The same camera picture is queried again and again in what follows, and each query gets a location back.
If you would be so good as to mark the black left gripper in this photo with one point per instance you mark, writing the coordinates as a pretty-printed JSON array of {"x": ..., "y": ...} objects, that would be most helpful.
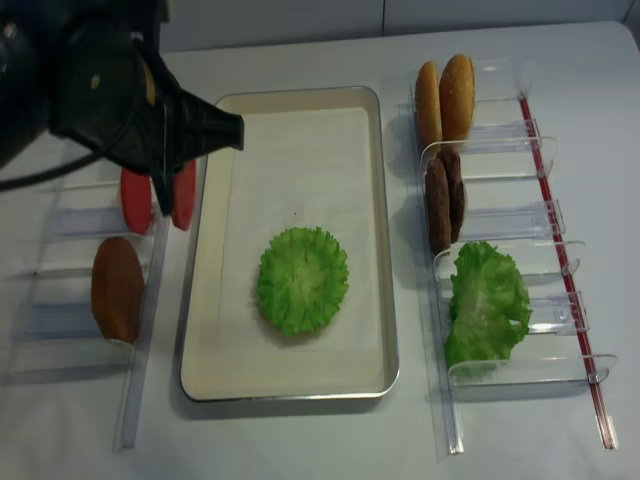
[{"x": 111, "y": 93}]

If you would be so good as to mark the red tomato slice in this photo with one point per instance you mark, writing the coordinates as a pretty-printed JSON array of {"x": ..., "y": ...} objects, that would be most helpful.
[
  {"x": 184, "y": 195},
  {"x": 135, "y": 200}
]

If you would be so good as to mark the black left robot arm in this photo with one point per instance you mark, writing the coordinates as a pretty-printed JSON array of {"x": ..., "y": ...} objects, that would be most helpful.
[{"x": 25, "y": 105}]

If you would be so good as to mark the green lettuce on tray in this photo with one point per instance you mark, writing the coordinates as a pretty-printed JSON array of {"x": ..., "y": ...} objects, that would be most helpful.
[{"x": 302, "y": 280}]

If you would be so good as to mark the brown meat patty front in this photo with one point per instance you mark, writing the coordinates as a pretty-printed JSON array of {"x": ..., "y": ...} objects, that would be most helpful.
[{"x": 437, "y": 200}]

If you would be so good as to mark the brown meat patty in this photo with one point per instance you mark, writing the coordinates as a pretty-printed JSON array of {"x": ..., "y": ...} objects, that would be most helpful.
[
  {"x": 451, "y": 163},
  {"x": 437, "y": 200}
]

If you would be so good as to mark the brown meat patty rear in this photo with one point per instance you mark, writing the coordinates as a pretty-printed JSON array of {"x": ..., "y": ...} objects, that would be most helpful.
[{"x": 451, "y": 163}]

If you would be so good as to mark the green lettuce leaf in rack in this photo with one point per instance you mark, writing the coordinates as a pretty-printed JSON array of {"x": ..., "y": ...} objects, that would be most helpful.
[{"x": 490, "y": 307}]

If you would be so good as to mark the white tray liner paper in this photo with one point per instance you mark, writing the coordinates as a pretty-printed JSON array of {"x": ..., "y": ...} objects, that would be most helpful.
[{"x": 301, "y": 169}]

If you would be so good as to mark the brown bun bottom in rack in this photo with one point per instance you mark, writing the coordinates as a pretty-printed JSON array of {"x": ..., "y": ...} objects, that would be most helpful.
[{"x": 117, "y": 289}]

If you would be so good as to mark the clear acrylic left rack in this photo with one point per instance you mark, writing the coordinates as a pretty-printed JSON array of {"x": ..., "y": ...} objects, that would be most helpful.
[{"x": 49, "y": 238}]

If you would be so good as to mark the clear acrylic rack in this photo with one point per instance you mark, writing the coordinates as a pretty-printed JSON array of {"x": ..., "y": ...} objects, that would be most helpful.
[
  {"x": 506, "y": 163},
  {"x": 49, "y": 238}
]

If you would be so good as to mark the cream metal tray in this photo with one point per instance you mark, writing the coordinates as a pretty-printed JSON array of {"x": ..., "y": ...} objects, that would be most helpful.
[{"x": 208, "y": 371}]

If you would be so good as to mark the light bun half left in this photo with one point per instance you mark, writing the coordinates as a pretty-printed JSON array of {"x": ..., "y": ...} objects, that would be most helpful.
[{"x": 427, "y": 105}]

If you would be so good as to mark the sesame bun top right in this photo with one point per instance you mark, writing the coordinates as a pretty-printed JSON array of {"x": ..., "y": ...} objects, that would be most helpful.
[{"x": 457, "y": 97}]

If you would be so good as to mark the clear acrylic right rack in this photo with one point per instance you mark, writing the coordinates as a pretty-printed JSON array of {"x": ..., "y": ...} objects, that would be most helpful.
[{"x": 506, "y": 163}]

